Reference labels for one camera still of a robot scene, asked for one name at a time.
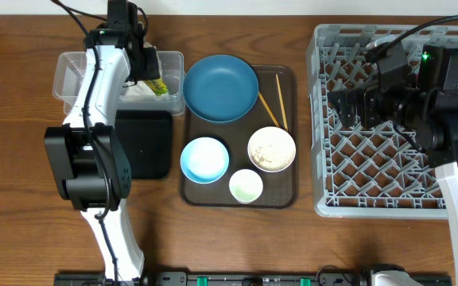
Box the white napkin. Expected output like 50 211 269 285
120 81 157 102

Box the green snack wrapper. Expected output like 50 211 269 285
144 78 169 96

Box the white pink bowl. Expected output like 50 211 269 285
247 126 297 172

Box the light blue bowl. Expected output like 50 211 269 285
180 137 230 184

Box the rice food waste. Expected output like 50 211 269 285
252 141 291 170

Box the small white cup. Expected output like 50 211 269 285
229 169 264 204

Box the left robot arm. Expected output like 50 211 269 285
44 1 159 285

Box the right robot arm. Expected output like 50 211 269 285
328 43 458 284

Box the grey dishwasher rack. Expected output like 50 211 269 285
306 24 458 219

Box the black tray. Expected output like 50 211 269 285
115 110 173 180

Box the clear plastic bin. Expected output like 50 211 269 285
52 51 185 115

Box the dark blue plate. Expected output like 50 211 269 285
183 55 259 123

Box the wooden chopstick right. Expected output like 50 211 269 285
275 74 289 132

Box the wooden chopstick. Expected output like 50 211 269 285
275 74 289 132
258 91 280 128

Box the brown serving tray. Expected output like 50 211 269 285
179 65 299 209

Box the wooden chopstick left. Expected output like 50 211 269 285
258 91 280 128

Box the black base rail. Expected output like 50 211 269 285
53 272 453 286

